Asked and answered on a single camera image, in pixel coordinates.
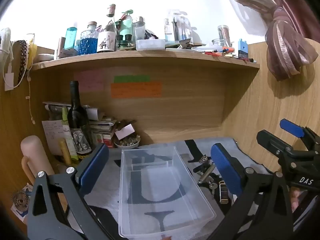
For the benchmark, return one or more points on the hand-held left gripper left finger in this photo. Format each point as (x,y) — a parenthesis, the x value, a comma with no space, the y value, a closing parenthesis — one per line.
(93,166)

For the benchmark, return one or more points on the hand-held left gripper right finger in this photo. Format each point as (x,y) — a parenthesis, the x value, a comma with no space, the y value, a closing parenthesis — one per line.
(225,170)

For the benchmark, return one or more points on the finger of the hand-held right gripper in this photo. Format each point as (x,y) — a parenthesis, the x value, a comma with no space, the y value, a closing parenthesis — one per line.
(271,142)
(291,128)

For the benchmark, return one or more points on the metal key bunch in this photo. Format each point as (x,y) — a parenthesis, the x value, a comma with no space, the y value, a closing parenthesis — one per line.
(207,174)

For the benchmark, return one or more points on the black gold lighter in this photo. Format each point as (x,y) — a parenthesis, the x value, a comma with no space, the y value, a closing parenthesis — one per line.
(223,192)

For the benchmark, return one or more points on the black clip mount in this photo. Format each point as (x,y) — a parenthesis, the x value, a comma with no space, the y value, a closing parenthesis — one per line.
(200,167)

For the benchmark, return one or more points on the clear plastic bin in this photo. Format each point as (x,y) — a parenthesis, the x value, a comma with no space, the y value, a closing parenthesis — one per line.
(162,192)

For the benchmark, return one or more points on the red white box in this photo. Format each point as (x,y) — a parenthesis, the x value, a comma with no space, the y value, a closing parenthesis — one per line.
(106,140)

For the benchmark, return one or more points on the yellow tube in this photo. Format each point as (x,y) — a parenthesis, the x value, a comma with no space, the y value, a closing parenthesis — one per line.
(65,153)

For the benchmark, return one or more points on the green white tube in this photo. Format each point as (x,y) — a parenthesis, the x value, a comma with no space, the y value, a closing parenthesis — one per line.
(71,145)

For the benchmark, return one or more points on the white bowl of beads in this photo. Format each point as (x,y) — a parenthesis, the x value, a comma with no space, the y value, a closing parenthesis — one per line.
(126,143)

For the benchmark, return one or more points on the stack of papers and booklets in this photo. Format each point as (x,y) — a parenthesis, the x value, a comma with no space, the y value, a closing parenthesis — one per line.
(102,127)

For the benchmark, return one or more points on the grey letter-print mat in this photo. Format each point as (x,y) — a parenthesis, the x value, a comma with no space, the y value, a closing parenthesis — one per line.
(107,203)

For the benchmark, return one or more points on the white folded card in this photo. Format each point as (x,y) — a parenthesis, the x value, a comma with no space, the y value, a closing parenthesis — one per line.
(124,131)

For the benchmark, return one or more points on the dark wine bottle elephant label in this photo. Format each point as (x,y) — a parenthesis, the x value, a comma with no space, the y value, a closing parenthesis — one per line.
(77,120)

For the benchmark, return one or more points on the handwritten paper note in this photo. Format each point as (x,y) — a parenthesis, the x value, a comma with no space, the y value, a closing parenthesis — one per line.
(53,135)

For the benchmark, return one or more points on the dark brown clip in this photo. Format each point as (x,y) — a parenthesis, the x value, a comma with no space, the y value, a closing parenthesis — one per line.
(125,123)

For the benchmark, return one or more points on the printed paper card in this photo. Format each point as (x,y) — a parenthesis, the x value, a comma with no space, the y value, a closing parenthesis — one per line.
(20,201)

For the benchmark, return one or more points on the pink sticky note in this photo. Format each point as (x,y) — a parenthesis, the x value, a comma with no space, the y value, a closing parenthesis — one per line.
(88,80)

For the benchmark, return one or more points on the pink tied curtain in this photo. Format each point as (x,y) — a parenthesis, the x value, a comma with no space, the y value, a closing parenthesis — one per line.
(282,42)

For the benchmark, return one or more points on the orange sticky note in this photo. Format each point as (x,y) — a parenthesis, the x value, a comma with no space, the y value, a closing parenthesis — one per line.
(136,90)

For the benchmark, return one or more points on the blue rectangular case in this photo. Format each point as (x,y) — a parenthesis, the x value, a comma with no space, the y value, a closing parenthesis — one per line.
(243,48)

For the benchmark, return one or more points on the green sticky note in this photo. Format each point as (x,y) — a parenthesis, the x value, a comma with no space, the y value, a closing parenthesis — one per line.
(132,78)

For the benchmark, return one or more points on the orange thread spool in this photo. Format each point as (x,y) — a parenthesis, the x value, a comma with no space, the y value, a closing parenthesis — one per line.
(228,49)

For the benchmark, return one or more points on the glass jar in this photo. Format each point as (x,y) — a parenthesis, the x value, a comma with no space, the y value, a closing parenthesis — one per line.
(218,43)

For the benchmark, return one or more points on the tall clear canister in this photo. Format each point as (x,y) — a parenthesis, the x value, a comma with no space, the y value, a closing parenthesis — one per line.
(223,35)

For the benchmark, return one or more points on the blue diamond-cut glass bottle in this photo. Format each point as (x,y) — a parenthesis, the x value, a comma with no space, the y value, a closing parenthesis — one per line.
(88,43)

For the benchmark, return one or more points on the clear bottle picture label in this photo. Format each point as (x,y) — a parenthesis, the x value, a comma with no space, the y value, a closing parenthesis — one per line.
(107,41)

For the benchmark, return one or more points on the teal plastic bottle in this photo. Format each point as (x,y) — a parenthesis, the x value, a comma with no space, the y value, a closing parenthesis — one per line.
(70,38)

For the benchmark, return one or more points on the yellow hanging cloth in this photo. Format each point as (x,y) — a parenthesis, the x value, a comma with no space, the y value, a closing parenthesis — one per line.
(31,52)

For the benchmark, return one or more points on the white plastic box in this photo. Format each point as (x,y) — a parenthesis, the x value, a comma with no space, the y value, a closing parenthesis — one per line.
(150,45)

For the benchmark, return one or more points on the patterned fabric band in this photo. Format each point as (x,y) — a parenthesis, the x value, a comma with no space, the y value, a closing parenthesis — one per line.
(23,52)

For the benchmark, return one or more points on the clear toothbrush blister pack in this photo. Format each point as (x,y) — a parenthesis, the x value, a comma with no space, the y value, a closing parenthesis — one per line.
(188,30)
(178,28)

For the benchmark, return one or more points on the clear bottle silver cap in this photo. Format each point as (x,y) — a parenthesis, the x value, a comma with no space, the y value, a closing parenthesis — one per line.
(139,30)

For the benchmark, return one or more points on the mint pump bottle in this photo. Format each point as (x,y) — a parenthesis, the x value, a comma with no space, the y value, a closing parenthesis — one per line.
(126,25)

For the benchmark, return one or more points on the white fluffy cloth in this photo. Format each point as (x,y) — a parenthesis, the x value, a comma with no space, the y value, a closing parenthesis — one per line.
(5,41)

